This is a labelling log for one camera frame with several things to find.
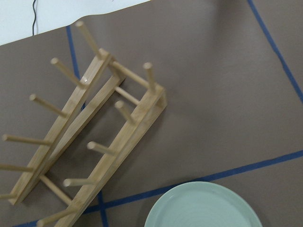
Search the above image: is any pale green ceramic plate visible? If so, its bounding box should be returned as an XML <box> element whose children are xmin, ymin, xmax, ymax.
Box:
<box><xmin>144</xmin><ymin>182</ymin><xmax>262</xmax><ymax>227</ymax></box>

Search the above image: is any wooden dish rack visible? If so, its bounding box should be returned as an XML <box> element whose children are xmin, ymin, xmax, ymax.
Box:
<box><xmin>0</xmin><ymin>21</ymin><xmax>167</xmax><ymax>227</ymax></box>

